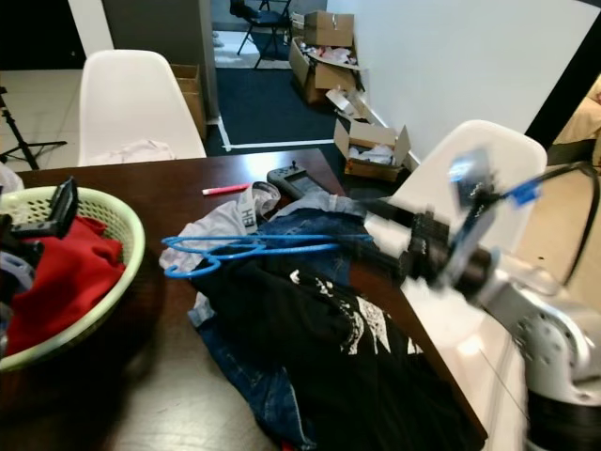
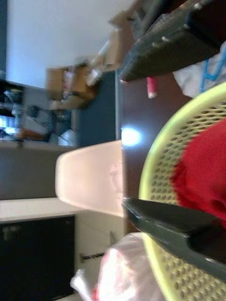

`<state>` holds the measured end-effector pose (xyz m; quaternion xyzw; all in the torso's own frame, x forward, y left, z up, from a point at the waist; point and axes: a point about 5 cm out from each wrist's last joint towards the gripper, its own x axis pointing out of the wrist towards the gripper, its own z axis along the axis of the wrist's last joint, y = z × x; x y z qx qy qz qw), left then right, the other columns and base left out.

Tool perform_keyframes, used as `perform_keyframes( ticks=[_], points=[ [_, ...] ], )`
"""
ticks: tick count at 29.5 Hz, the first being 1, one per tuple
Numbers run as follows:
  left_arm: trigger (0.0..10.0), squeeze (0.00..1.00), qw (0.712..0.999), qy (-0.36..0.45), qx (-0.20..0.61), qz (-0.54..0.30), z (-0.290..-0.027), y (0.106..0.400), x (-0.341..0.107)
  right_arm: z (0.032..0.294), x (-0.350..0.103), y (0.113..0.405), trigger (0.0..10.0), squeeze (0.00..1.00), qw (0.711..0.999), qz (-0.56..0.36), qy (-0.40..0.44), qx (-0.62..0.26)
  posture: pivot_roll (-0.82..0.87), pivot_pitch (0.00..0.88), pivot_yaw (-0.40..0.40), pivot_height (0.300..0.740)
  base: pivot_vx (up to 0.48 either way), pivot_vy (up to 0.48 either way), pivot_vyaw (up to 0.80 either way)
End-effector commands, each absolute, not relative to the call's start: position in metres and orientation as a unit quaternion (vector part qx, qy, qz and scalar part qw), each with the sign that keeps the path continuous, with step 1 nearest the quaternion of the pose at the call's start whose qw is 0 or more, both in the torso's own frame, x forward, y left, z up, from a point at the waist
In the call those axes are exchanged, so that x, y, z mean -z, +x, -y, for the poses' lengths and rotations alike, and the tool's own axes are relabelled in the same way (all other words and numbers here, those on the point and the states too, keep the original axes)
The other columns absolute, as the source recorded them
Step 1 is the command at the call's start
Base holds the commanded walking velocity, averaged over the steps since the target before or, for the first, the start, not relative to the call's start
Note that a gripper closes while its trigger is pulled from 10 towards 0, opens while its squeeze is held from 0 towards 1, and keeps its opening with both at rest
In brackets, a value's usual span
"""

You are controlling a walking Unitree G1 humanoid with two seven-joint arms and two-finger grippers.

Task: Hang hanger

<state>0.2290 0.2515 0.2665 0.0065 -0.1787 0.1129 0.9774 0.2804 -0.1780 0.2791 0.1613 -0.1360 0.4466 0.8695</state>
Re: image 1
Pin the blue plastic hanger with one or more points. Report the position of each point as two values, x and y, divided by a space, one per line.
300 245

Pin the plain brown cardboard box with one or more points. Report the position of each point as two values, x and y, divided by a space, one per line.
188 94

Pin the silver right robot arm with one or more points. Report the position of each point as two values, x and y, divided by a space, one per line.
545 329

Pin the blue tape strip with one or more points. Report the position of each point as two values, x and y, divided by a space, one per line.
523 193

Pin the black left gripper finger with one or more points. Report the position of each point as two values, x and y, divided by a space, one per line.
64 209

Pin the pale green laundry basket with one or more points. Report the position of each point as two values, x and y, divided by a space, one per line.
127 254

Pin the open cardboard box white contents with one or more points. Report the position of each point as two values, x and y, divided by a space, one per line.
371 169

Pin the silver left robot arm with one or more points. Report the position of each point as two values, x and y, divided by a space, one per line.
14 272

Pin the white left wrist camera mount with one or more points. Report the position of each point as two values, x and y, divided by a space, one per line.
9 180

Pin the black folding chair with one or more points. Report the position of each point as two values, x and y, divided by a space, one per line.
258 14

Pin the blue denim jeans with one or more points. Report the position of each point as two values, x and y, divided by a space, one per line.
315 225

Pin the dark blue floor mat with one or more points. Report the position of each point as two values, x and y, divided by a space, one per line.
268 108

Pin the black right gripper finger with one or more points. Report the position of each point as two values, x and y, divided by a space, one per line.
399 217
392 250

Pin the small flattened cardboard box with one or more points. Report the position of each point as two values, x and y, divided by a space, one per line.
343 101

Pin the large open cardboard box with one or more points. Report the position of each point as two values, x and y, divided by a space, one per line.
315 77

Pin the white folded cloth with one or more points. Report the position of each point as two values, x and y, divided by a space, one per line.
141 152

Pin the black handheld controller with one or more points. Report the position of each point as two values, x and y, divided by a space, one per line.
296 180

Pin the white grey shirt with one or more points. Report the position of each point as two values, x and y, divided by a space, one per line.
225 221

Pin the black printed t-shirt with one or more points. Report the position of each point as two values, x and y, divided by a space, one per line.
319 357

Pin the black door frame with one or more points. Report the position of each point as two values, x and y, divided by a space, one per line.
573 85

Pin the white plastic chair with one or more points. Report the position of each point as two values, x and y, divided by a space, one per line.
136 94
516 150

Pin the closed cardboard box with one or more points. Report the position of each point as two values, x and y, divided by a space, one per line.
329 28

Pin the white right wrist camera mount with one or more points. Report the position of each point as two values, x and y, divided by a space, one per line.
470 216

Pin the pink red marker pen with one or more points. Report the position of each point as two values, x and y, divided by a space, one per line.
225 190

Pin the tan rumpled bedding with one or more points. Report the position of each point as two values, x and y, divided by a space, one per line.
584 117

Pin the red cloth garment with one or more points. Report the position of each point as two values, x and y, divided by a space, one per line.
66 282

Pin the black tripod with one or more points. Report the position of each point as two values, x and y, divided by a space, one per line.
11 122

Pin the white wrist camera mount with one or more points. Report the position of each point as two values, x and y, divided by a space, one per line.
9 180
470 216

